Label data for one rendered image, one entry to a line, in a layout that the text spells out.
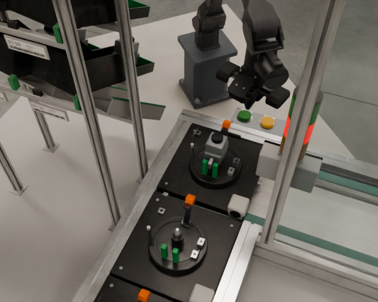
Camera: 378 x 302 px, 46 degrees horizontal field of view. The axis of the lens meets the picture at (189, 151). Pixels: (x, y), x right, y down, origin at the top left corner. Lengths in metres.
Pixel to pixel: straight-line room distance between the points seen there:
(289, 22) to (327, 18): 2.81
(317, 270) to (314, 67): 0.59
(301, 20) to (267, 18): 2.49
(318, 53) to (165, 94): 0.94
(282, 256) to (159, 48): 0.96
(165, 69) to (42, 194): 0.64
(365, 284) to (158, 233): 0.50
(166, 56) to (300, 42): 1.70
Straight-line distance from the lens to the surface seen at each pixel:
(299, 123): 0.78
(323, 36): 0.67
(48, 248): 1.26
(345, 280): 1.16
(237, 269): 1.08
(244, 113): 1.35
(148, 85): 1.60
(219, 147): 1.11
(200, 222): 1.12
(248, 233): 1.13
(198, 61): 1.38
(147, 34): 1.83
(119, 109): 1.09
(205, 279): 1.05
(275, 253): 1.14
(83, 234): 1.26
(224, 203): 1.15
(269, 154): 0.91
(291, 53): 3.18
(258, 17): 1.01
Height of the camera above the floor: 1.94
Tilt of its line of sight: 51 degrees down
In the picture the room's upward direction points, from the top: straight up
